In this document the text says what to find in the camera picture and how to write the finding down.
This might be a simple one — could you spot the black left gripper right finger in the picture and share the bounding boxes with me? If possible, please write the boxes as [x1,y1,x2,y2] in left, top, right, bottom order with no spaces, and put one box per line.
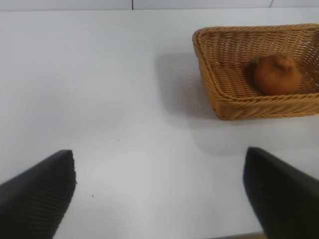
[242,146,319,239]

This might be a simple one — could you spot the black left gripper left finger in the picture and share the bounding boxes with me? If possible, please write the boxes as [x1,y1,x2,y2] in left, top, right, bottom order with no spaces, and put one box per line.
[0,149,77,239]

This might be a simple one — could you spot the orange-brown round bread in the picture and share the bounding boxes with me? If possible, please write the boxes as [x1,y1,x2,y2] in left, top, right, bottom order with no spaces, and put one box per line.
[253,53,303,97]

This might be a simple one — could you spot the woven wicker basket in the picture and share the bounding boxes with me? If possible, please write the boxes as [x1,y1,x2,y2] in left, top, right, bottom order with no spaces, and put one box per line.
[191,23,319,121]

